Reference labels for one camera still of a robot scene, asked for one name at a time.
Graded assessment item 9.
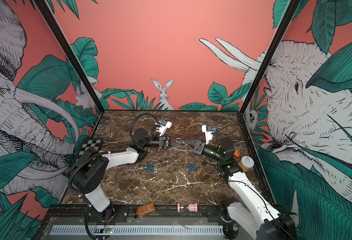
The dark grey padlock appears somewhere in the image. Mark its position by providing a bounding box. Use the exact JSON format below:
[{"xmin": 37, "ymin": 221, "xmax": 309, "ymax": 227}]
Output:
[
  {"xmin": 199, "ymin": 160, "xmax": 207, "ymax": 167},
  {"xmin": 175, "ymin": 139, "xmax": 184, "ymax": 146}
]

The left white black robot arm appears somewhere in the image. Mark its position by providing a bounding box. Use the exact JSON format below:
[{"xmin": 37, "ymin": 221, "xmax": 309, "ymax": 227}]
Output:
[{"xmin": 68, "ymin": 128, "xmax": 173, "ymax": 215}]

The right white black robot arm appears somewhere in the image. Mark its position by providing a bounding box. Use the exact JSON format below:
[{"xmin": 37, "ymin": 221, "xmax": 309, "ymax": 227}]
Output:
[{"xmin": 177, "ymin": 138, "xmax": 297, "ymax": 240}]

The yellow orange can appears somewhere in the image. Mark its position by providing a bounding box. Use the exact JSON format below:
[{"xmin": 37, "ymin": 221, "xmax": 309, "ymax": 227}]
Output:
[{"xmin": 238, "ymin": 156, "xmax": 254, "ymax": 172}]

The pink hourglass spool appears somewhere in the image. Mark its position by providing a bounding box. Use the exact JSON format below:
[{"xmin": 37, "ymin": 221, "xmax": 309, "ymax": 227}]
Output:
[{"xmin": 177, "ymin": 203, "xmax": 198, "ymax": 213}]

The black white checkerboard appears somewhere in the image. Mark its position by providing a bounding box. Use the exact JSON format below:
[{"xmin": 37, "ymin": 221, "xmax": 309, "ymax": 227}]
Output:
[{"xmin": 79, "ymin": 139, "xmax": 103, "ymax": 156}]

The orange brown box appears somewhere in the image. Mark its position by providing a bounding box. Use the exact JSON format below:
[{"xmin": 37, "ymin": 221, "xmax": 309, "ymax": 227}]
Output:
[{"xmin": 135, "ymin": 202, "xmax": 156, "ymax": 218}]

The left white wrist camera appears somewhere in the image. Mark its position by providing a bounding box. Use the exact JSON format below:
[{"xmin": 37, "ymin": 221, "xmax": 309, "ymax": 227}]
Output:
[{"xmin": 156, "ymin": 120, "xmax": 173, "ymax": 137}]

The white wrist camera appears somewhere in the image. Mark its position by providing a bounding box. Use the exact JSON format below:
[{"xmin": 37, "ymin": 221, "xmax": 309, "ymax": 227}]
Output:
[
  {"xmin": 156, "ymin": 120, "xmax": 173, "ymax": 137},
  {"xmin": 201, "ymin": 125, "xmax": 216, "ymax": 145}
]

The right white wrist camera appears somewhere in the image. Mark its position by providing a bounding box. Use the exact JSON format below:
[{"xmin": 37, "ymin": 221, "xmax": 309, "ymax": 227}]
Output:
[{"xmin": 201, "ymin": 125, "xmax": 216, "ymax": 145}]

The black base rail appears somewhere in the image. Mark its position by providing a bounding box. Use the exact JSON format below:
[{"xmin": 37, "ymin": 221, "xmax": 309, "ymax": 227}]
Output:
[{"xmin": 112, "ymin": 204, "xmax": 233, "ymax": 224}]

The white slotted cable duct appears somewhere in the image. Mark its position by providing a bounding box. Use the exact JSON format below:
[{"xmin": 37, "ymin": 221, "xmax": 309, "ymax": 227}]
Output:
[{"xmin": 49, "ymin": 225, "xmax": 224, "ymax": 236}]

